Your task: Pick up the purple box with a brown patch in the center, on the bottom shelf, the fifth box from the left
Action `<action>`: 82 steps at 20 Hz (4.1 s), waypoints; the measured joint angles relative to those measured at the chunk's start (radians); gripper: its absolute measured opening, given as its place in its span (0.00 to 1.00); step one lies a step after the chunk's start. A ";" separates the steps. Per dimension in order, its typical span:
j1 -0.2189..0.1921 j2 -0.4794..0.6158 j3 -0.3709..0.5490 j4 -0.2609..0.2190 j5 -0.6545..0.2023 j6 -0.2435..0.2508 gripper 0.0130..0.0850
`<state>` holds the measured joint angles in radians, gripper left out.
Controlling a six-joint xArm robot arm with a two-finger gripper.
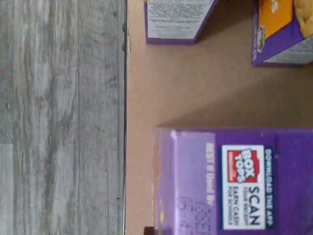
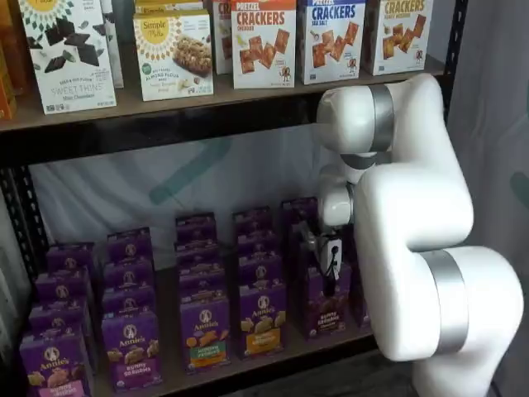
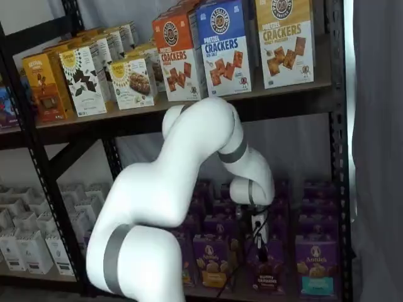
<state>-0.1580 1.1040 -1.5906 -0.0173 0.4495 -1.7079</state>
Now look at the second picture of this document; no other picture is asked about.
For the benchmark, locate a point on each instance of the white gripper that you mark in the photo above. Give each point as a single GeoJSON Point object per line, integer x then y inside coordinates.
{"type": "Point", "coordinates": [332, 258]}

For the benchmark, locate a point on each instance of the purple Annie's box brown patch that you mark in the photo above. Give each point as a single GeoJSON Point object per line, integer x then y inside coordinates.
{"type": "Point", "coordinates": [328, 318]}
{"type": "Point", "coordinates": [297, 213]}

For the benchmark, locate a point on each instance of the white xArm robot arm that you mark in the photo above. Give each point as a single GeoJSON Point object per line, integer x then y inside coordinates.
{"type": "Point", "coordinates": [413, 207]}

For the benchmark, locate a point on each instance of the purple Annie's box yellow label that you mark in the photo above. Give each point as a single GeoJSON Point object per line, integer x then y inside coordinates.
{"type": "Point", "coordinates": [252, 219]}
{"type": "Point", "coordinates": [260, 273]}
{"type": "Point", "coordinates": [262, 326]}
{"type": "Point", "coordinates": [257, 244]}

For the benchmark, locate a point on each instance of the purple Annie's box green label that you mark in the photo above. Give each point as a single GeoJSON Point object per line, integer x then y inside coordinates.
{"type": "Point", "coordinates": [202, 285]}
{"type": "Point", "coordinates": [205, 339]}
{"type": "Point", "coordinates": [200, 257]}
{"type": "Point", "coordinates": [196, 229]}

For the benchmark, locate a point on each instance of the wooden shelf board with purple boxes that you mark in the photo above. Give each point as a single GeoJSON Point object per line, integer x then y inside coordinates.
{"type": "Point", "coordinates": [170, 351]}

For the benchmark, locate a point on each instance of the purple Annie's bunny grahams box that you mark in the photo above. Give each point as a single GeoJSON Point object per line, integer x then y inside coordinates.
{"type": "Point", "coordinates": [129, 304]}
{"type": "Point", "coordinates": [131, 247]}
{"type": "Point", "coordinates": [129, 276]}
{"type": "Point", "coordinates": [131, 351]}

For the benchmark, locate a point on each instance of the wooden shelf board with crackers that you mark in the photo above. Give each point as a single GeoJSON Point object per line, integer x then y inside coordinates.
{"type": "Point", "coordinates": [165, 109]}

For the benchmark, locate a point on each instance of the blue pretzel crackers box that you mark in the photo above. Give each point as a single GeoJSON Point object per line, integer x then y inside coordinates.
{"type": "Point", "coordinates": [334, 41]}

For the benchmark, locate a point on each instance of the orange pretzel crackers box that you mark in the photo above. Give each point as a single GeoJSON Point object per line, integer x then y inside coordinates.
{"type": "Point", "coordinates": [221, 41]}
{"type": "Point", "coordinates": [263, 45]}

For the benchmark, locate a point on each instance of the black metal shelf rack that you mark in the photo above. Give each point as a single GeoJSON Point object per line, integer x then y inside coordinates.
{"type": "Point", "coordinates": [124, 140]}

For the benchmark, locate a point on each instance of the yellow pretzel crackers box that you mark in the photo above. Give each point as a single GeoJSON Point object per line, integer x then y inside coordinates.
{"type": "Point", "coordinates": [398, 37]}

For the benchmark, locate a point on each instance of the purple Annie's box pink label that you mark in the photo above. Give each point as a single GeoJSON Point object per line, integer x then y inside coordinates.
{"type": "Point", "coordinates": [70, 259]}
{"type": "Point", "coordinates": [55, 368]}
{"type": "Point", "coordinates": [62, 287]}
{"type": "Point", "coordinates": [58, 318]}

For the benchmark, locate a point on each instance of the Simple Mills almond bars box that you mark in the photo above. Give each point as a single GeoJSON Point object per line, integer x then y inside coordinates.
{"type": "Point", "coordinates": [165, 6]}
{"type": "Point", "coordinates": [173, 58]}

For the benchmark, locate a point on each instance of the white Simple Mills box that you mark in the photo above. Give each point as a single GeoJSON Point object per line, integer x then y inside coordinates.
{"type": "Point", "coordinates": [115, 49]}

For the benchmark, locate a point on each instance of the white Sweet Thins box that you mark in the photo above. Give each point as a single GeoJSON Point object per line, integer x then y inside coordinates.
{"type": "Point", "coordinates": [68, 54]}

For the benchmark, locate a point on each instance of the plain orange box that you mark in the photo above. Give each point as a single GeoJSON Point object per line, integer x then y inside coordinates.
{"type": "Point", "coordinates": [6, 82]}

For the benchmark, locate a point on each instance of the translucent white backdrop sheet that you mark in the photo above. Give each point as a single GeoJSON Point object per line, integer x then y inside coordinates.
{"type": "Point", "coordinates": [124, 186]}

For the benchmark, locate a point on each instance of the grey curtain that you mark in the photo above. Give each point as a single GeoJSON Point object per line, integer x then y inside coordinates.
{"type": "Point", "coordinates": [487, 82]}

